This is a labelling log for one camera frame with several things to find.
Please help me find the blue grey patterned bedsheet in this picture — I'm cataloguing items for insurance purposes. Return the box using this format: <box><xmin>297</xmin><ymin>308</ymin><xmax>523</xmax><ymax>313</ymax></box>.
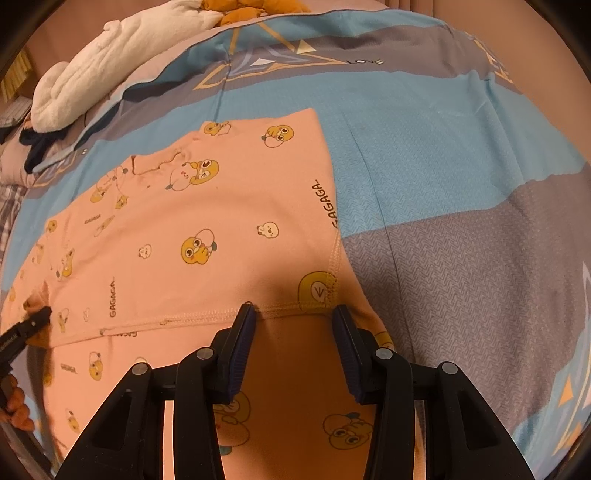
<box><xmin>0</xmin><ymin>0</ymin><xmax>591</xmax><ymax>464</ymax></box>

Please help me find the white fluffy towel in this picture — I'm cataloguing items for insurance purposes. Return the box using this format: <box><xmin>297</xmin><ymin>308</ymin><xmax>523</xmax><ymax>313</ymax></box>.
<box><xmin>31</xmin><ymin>0</ymin><xmax>227</xmax><ymax>134</ymax></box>

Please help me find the yellow striped object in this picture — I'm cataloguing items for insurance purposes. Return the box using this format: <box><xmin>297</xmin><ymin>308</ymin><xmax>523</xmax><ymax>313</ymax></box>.
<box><xmin>0</xmin><ymin>50</ymin><xmax>31</xmax><ymax>101</ymax></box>

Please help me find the dark navy cloth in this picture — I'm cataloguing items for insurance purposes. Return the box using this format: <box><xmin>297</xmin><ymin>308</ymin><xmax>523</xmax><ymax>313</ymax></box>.
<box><xmin>23</xmin><ymin>129</ymin><xmax>63</xmax><ymax>175</ymax></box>

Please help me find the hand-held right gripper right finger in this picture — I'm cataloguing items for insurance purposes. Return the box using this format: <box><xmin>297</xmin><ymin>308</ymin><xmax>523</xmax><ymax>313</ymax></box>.
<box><xmin>331</xmin><ymin>305</ymin><xmax>539</xmax><ymax>480</ymax></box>

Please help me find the pink duck print garment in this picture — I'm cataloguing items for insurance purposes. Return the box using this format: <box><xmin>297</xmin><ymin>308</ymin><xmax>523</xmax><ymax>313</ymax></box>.
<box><xmin>0</xmin><ymin>108</ymin><xmax>398</xmax><ymax>480</ymax></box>

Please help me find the grey ribbed object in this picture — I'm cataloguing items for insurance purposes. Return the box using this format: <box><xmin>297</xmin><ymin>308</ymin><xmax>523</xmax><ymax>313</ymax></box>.
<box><xmin>0</xmin><ymin>98</ymin><xmax>33</xmax><ymax>128</ymax></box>

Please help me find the orange plush toy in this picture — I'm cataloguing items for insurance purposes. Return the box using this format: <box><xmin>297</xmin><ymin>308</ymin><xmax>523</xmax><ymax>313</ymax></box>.
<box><xmin>198</xmin><ymin>0</ymin><xmax>312</xmax><ymax>27</ymax></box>

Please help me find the person's left hand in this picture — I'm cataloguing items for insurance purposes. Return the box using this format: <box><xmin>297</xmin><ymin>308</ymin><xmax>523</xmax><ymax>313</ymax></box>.
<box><xmin>1</xmin><ymin>375</ymin><xmax>37</xmax><ymax>432</ymax></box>

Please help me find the plaid cloth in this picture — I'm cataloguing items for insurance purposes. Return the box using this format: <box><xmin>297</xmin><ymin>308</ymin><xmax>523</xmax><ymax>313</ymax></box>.
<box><xmin>0</xmin><ymin>182</ymin><xmax>29</xmax><ymax>259</ymax></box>

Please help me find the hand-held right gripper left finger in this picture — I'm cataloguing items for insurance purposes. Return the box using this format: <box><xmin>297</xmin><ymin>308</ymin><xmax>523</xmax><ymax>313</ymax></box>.
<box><xmin>54</xmin><ymin>302</ymin><xmax>256</xmax><ymax>480</ymax></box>

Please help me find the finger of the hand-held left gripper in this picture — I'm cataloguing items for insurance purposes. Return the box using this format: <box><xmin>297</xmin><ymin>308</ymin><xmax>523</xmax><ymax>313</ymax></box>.
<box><xmin>18</xmin><ymin>305</ymin><xmax>53</xmax><ymax>346</ymax></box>

